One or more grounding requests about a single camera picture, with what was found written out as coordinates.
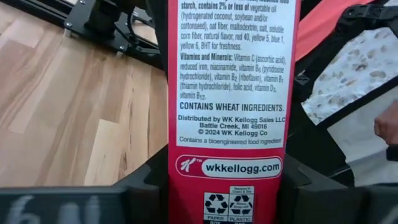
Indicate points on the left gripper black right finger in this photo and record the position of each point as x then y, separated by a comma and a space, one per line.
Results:
326, 205

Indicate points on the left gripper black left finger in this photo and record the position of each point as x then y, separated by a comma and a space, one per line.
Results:
77, 208

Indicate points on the red Froot Loops cereal box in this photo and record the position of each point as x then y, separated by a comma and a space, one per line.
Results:
230, 77

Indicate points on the person's hand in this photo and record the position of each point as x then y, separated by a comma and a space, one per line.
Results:
388, 124

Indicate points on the white spotted cloth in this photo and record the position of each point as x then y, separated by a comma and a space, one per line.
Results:
357, 68

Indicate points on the orange cloth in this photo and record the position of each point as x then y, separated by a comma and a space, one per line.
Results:
317, 28

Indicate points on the black rig frame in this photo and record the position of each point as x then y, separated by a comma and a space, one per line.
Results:
37, 9

